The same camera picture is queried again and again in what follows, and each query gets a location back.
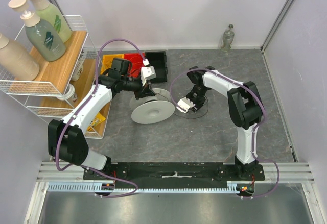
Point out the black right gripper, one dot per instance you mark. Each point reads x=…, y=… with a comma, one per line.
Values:
x=195, y=102

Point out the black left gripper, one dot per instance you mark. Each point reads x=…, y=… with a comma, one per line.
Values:
x=145, y=91

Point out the white perforated cable spool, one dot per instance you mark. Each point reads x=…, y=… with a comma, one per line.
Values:
x=152, y=109

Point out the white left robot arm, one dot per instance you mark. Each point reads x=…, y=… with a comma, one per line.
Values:
x=66, y=139

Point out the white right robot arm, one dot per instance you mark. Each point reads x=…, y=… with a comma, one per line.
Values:
x=246, y=111

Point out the red parts bin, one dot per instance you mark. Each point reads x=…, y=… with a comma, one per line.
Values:
x=136, y=61

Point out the black parts bin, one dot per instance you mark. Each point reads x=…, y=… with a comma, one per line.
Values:
x=158, y=60

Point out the yellow parts bin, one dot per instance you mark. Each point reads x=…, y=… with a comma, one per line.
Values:
x=108, y=59

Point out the yellow snack packet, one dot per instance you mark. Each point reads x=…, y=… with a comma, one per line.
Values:
x=98, y=119

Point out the clear glass bottle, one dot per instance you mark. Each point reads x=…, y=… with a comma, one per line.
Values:
x=227, y=38

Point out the white yogurt cup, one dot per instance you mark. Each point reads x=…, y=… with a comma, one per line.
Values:
x=78, y=69

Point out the white paper cup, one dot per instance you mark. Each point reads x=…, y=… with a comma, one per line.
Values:
x=69, y=94

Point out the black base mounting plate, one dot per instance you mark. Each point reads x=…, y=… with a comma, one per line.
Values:
x=133, y=171

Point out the grey-green pump bottle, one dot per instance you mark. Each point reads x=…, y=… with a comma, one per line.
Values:
x=39, y=32

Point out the beige pump bottle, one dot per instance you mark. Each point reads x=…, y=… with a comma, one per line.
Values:
x=16, y=60

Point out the light green pump bottle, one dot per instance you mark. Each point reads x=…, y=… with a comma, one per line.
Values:
x=49, y=12

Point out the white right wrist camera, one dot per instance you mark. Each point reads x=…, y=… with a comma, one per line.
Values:
x=184, y=105

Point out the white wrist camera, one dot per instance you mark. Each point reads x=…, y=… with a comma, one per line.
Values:
x=184, y=105
x=147, y=72

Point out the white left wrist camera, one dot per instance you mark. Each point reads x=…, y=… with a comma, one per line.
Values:
x=147, y=72

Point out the white wire wooden shelf rack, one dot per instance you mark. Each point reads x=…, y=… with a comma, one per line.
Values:
x=39, y=96

